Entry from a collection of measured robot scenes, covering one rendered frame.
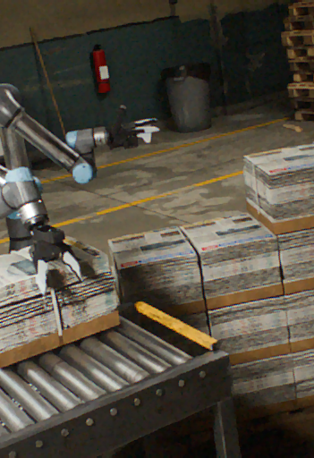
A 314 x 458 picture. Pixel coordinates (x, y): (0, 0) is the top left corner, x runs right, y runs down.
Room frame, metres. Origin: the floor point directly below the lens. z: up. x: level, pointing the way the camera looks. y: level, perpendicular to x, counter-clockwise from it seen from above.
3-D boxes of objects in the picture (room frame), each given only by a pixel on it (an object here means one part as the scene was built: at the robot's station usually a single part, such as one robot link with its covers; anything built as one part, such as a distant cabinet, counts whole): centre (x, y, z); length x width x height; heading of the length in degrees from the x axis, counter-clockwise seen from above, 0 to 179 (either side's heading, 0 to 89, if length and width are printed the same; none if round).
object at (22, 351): (2.26, 0.49, 0.83); 0.29 x 0.16 x 0.04; 28
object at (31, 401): (2.00, 0.42, 0.77); 0.47 x 0.05 x 0.05; 28
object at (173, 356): (2.19, 0.08, 0.77); 0.47 x 0.05 x 0.05; 28
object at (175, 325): (2.21, 0.00, 0.81); 0.43 x 0.03 x 0.02; 28
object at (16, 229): (3.06, 0.52, 0.98); 0.13 x 0.12 x 0.14; 179
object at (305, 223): (3.02, -0.52, 0.86); 0.38 x 0.29 x 0.04; 7
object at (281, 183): (3.02, -0.52, 0.95); 0.38 x 0.29 x 0.23; 7
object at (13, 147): (3.19, 0.52, 1.19); 0.15 x 0.12 x 0.55; 179
